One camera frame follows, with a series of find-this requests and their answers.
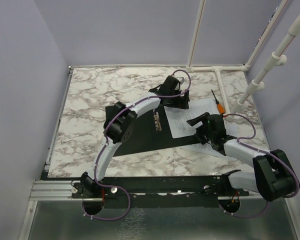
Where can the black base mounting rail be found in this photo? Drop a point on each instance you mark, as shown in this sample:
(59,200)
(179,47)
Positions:
(161,192)

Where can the printed paper sheet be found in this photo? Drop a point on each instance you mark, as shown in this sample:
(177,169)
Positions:
(177,118)
(231,129)

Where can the grey black file folder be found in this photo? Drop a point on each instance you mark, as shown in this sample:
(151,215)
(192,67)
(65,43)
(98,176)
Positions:
(145,137)

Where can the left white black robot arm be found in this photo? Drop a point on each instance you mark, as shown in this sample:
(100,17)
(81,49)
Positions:
(119,125)

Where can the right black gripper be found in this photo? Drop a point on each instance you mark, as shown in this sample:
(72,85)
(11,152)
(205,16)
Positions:
(204,118)

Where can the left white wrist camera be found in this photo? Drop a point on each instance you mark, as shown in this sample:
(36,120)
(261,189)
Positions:
(181,80)

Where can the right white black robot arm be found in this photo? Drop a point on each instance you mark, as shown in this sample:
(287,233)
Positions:
(273,176)

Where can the white pvc pipe frame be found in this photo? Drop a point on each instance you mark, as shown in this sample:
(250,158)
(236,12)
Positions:
(276,58)

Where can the orange handled screwdriver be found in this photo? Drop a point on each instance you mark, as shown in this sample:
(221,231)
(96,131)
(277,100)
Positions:
(220,108)

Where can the silver aluminium rail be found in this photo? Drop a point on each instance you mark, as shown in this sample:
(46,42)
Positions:
(56,190)

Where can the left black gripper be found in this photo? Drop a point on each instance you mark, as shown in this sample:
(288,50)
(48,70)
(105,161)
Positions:
(179,103)

